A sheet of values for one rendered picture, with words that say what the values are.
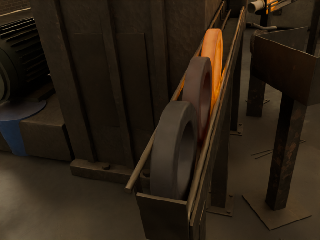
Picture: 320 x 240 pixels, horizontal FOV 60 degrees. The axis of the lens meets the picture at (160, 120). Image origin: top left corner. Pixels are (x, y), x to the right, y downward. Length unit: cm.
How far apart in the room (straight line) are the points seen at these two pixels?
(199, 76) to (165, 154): 20
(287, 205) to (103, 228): 79
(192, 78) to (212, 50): 17
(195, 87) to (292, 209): 92
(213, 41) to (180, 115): 33
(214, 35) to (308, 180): 98
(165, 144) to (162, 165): 3
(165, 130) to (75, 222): 100
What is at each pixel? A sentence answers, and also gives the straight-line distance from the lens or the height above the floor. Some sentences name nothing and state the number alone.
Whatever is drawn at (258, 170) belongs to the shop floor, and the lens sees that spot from 150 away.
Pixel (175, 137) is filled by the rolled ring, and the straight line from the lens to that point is 38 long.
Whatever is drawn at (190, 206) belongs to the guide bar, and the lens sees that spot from 45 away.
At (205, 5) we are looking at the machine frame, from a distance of 99.
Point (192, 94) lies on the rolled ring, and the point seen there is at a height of 74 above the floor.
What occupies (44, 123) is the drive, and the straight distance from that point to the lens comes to 161.
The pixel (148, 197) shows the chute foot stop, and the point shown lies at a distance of 41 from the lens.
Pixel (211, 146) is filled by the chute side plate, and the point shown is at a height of 63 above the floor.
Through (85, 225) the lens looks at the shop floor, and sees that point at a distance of 131.
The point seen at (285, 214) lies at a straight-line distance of 132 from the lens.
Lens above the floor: 96
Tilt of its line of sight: 30 degrees down
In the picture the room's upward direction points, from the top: 5 degrees counter-clockwise
